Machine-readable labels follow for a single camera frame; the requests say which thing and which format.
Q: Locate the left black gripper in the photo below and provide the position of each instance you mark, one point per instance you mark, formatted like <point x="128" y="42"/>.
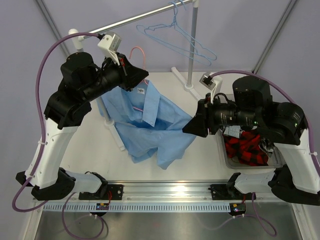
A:
<point x="130" y="75"/>

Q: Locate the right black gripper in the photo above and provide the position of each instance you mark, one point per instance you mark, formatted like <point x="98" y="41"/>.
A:
<point x="198" y="125"/>

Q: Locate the light blue shirt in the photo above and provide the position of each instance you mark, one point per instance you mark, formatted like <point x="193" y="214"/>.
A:
<point x="148" y="124"/>

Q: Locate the red black plaid shirt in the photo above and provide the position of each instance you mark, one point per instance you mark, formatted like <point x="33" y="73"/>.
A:
<point x="256" y="158"/>

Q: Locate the blue wire hanger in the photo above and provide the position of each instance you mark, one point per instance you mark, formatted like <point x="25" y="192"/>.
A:
<point x="196" y="51"/>
<point x="174" y="37"/>

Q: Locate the black white plaid shirt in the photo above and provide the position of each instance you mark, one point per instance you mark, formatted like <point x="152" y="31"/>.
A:
<point x="233" y="131"/>

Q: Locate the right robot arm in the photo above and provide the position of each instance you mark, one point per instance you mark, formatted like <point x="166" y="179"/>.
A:
<point x="284" y="124"/>

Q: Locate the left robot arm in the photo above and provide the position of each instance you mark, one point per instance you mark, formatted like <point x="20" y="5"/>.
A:
<point x="83" y="81"/>

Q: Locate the white silver clothes rack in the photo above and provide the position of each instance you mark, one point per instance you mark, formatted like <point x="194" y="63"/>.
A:
<point x="188" y="86"/>

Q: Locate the clear plastic bin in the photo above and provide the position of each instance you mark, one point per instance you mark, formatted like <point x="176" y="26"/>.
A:
<point x="275" y="159"/>

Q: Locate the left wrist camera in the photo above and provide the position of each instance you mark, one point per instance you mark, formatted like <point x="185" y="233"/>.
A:
<point x="109" y="45"/>

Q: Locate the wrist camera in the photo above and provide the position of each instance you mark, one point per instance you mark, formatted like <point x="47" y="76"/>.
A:
<point x="212" y="83"/>
<point x="109" y="45"/>

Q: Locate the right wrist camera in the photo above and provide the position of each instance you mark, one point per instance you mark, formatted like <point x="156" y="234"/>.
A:
<point x="212" y="83"/>

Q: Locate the light blue cable duct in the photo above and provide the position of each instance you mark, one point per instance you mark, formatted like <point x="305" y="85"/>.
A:
<point x="126" y="207"/>

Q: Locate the aluminium mounting rail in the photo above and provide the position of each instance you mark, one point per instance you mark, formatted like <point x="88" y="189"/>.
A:
<point x="156" y="191"/>

